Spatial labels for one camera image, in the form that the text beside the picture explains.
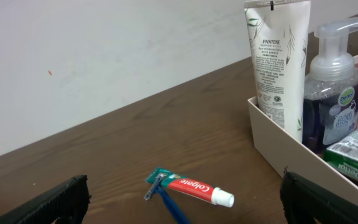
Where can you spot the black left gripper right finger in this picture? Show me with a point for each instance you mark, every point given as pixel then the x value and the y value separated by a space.
pixel 305 202

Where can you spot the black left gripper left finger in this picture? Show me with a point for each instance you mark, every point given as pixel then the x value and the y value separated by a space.
pixel 67 202

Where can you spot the white Pantene conditioner tube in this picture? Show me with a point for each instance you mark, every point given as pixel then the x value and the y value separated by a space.
pixel 278 37

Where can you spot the white cardboard box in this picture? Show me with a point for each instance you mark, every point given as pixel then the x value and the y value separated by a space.
pixel 282 151

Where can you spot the red Colgate toothpaste tube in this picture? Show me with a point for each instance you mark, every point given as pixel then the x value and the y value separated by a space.
pixel 192 187

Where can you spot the blue disposable razor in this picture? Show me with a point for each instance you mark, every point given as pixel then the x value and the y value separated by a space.
pixel 171 206

